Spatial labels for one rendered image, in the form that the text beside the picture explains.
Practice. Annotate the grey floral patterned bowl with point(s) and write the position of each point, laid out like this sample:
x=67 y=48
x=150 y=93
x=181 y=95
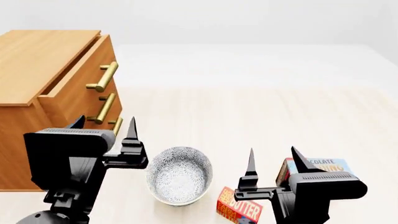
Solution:
x=178 y=177

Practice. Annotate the black right gripper camera box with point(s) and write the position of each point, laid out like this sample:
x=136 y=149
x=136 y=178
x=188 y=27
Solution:
x=329 y=189

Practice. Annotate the wooden cabinet drawer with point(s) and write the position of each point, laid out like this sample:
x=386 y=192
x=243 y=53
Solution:
x=77 y=77
x=93 y=109

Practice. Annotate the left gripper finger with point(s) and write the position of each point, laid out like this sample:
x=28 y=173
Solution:
x=78 y=122
x=132 y=140

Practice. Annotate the wooden cabinet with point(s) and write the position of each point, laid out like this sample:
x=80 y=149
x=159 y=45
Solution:
x=18 y=70

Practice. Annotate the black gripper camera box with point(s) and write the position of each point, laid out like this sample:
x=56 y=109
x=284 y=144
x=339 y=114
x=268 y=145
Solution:
x=49 y=149
x=329 y=189

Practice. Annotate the chocolate pudding box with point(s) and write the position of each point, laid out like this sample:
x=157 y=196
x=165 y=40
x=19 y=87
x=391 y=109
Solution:
x=329 y=166

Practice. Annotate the black left gripper camera box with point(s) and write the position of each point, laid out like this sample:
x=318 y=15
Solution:
x=49 y=149

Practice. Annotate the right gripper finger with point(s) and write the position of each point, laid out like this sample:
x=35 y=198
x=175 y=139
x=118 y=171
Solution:
x=303 y=163
x=251 y=172

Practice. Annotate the red butter box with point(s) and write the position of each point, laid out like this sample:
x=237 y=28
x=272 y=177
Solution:
x=248 y=210

